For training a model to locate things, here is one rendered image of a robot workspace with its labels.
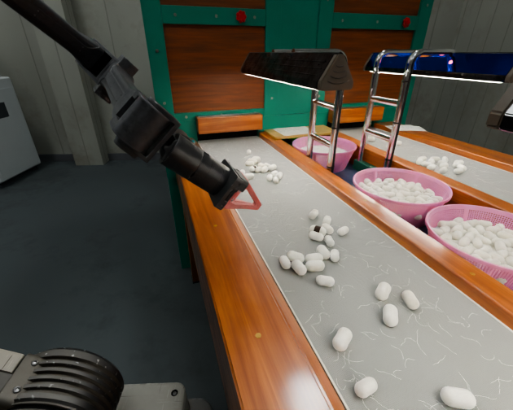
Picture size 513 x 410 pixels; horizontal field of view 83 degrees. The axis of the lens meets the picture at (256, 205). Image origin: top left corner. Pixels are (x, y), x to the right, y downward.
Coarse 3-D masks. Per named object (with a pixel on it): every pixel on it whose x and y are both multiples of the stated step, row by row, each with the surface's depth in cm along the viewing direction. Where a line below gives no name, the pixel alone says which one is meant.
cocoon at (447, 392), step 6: (444, 390) 34; (450, 390) 34; (456, 390) 34; (462, 390) 34; (468, 390) 34; (444, 396) 34; (450, 396) 34; (456, 396) 33; (462, 396) 33; (468, 396) 33; (474, 396) 34; (444, 402) 34; (450, 402) 33; (456, 402) 33; (462, 402) 33; (468, 402) 33; (474, 402) 33; (468, 408) 33
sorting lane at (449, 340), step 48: (240, 144) 132; (288, 192) 87; (288, 240) 65; (336, 240) 65; (384, 240) 65; (288, 288) 51; (336, 288) 51; (432, 288) 51; (384, 336) 43; (432, 336) 43; (480, 336) 43; (336, 384) 37; (384, 384) 37; (432, 384) 37; (480, 384) 37
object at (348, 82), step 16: (256, 64) 97; (272, 64) 85; (288, 64) 76; (304, 64) 69; (320, 64) 62; (336, 64) 59; (288, 80) 74; (304, 80) 66; (320, 80) 60; (336, 80) 60; (352, 80) 62
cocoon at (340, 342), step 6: (342, 330) 41; (348, 330) 41; (336, 336) 41; (342, 336) 40; (348, 336) 41; (336, 342) 40; (342, 342) 40; (348, 342) 40; (336, 348) 40; (342, 348) 40
